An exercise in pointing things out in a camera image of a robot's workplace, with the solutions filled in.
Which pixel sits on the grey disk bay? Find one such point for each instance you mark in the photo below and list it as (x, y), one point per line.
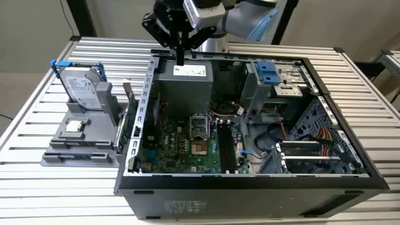
(301, 152)

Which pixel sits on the black round fan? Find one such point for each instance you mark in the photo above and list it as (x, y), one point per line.
(225, 106)

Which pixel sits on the black frame post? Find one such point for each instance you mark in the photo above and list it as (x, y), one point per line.
(285, 18)
(83, 21)

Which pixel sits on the blue plastic drive latch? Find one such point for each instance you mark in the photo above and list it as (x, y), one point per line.
(267, 72)

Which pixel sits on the grey metal drive cage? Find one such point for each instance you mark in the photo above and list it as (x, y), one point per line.
(287, 90)

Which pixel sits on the green motherboard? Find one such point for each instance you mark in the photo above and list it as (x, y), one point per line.
(175, 150)

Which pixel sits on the silver CPU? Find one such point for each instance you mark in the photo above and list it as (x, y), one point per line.
(74, 126)

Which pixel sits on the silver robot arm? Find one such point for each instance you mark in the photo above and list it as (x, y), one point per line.
(238, 16)

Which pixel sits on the grey parts rack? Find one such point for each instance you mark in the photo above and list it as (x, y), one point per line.
(97, 131)

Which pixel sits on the RAM stick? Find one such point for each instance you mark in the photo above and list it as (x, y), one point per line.
(85, 141)
(78, 155)

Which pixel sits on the hard disk in blue carrier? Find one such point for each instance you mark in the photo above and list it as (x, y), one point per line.
(79, 86)

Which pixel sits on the green graphics card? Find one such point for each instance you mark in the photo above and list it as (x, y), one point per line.
(131, 110)

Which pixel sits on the grey power supply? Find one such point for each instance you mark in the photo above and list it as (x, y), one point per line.
(185, 93)

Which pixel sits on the black PC case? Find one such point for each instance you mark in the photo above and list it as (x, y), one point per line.
(219, 199)

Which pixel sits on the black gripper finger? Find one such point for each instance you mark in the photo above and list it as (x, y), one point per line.
(163, 39)
(195, 39)

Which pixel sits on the CPU socket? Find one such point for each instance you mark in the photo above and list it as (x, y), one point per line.
(199, 148)

